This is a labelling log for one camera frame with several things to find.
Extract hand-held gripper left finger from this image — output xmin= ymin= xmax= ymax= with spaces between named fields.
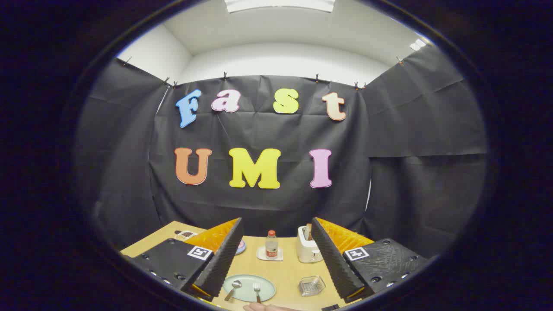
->
xmin=123 ymin=217 xmax=244 ymax=302

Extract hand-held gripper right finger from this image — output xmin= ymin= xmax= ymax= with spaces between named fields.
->
xmin=311 ymin=217 xmax=430 ymax=304

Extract metal spoon wooden handle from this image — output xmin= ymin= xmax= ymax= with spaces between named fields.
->
xmin=224 ymin=280 xmax=242 ymax=301

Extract white toaster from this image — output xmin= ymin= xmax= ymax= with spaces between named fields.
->
xmin=297 ymin=225 xmax=324 ymax=263

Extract white square coaster tray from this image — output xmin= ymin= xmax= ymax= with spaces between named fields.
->
xmin=256 ymin=246 xmax=284 ymax=261

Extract clear water bottle red cap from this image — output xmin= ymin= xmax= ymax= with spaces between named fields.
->
xmin=265 ymin=230 xmax=278 ymax=258

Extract mint green plate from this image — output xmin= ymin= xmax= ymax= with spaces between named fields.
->
xmin=223 ymin=274 xmax=276 ymax=302

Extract black backdrop cloth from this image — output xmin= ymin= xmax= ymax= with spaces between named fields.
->
xmin=76 ymin=45 xmax=489 ymax=260

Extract long ceiling light panel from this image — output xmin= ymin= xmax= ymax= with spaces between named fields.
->
xmin=225 ymin=0 xmax=336 ymax=13

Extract metal wire basket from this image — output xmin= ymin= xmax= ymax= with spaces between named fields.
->
xmin=299 ymin=275 xmax=326 ymax=297

